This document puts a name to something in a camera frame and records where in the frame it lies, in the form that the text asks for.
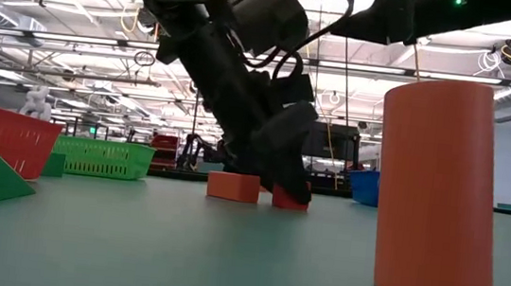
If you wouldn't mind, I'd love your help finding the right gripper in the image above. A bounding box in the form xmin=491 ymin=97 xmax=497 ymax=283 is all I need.
xmin=330 ymin=0 xmax=443 ymax=52

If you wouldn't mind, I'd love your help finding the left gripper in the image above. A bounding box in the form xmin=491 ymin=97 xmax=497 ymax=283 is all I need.
xmin=154 ymin=19 xmax=329 ymax=207

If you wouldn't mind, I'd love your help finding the red rectangular block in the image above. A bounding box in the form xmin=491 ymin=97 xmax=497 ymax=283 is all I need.
xmin=271 ymin=177 xmax=313 ymax=213

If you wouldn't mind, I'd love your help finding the orange cylinder block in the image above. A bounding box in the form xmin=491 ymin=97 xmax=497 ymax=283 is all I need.
xmin=363 ymin=73 xmax=511 ymax=286

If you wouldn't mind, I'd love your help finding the black monitor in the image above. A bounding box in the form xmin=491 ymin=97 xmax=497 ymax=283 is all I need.
xmin=304 ymin=120 xmax=361 ymax=163

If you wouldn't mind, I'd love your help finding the red cart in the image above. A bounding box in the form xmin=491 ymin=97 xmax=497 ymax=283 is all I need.
xmin=147 ymin=133 xmax=180 ymax=172

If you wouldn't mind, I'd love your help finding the blue plastic basket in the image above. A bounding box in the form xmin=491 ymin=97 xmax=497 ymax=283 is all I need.
xmin=346 ymin=168 xmax=383 ymax=208

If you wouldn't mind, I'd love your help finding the green plastic basket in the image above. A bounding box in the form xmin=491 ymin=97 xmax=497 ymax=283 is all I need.
xmin=50 ymin=134 xmax=158 ymax=184

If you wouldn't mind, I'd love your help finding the long ceiling light bar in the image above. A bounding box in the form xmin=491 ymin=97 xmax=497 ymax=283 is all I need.
xmin=0 ymin=26 xmax=511 ymax=90

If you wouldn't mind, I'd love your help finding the white figure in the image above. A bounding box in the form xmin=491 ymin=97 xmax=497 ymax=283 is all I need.
xmin=18 ymin=83 xmax=56 ymax=122

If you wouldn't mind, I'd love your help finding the black camera cable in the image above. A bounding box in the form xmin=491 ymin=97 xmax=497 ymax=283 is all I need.
xmin=269 ymin=0 xmax=356 ymax=90

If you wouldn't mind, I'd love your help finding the yellow hanging cable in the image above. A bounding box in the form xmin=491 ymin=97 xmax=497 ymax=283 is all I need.
xmin=409 ymin=45 xmax=426 ymax=83

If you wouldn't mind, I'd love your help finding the thin yellow cable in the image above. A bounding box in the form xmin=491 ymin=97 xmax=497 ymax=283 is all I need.
xmin=318 ymin=120 xmax=346 ymax=190

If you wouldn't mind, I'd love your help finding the black hanging cable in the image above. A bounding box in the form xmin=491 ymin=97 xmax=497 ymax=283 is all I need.
xmin=335 ymin=37 xmax=361 ymax=128

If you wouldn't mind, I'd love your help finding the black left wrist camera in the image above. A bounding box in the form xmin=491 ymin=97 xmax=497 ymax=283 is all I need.
xmin=223 ymin=0 xmax=313 ymax=63

